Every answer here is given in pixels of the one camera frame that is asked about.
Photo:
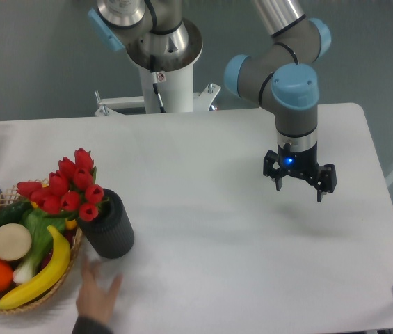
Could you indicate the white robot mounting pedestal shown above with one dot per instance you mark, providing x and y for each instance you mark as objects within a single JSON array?
[{"x": 163, "y": 92}]

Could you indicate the yellow banana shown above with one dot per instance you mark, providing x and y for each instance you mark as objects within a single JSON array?
[{"x": 45, "y": 279}]

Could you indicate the woven wicker basket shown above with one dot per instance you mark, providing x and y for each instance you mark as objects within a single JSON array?
[{"x": 75, "y": 245}]

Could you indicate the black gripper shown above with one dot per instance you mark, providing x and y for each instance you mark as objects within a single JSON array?
[{"x": 277, "y": 165}]

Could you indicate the green cucumber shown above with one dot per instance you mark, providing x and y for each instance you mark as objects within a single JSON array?
[{"x": 14, "y": 212}]

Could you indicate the red tulip bouquet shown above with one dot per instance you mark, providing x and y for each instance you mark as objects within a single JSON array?
[{"x": 71, "y": 190}]

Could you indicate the dark grey sleeve forearm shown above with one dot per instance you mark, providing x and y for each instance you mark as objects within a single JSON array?
[{"x": 86, "y": 325}]

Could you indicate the green leek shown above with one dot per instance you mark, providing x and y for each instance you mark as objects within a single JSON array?
[{"x": 37, "y": 222}]

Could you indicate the beige round disc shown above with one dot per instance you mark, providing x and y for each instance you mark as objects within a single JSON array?
[{"x": 15, "y": 241}]

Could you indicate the person's hand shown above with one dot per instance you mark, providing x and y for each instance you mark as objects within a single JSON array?
[{"x": 94, "y": 302}]

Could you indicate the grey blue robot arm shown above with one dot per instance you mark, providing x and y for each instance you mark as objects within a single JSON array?
[{"x": 164, "y": 46}]

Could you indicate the dark grey ribbed vase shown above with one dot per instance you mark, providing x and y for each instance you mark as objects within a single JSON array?
[{"x": 110, "y": 233}]

